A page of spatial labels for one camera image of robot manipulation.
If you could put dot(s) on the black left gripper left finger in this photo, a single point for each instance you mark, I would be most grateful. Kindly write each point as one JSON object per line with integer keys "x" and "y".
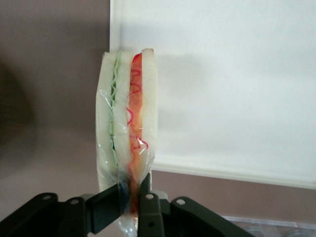
{"x": 61, "y": 219}

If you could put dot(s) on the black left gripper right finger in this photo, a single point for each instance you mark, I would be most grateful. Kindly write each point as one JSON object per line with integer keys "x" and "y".
{"x": 177, "y": 219}

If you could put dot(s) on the plastic sandwich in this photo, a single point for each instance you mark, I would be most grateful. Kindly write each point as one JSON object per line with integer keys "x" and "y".
{"x": 148, "y": 98}

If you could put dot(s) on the white plastic tray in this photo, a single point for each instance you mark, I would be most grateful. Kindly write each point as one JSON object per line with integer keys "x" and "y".
{"x": 222, "y": 74}

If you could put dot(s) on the clear acrylic box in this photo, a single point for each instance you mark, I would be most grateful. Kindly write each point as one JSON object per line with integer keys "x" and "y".
{"x": 284, "y": 225}

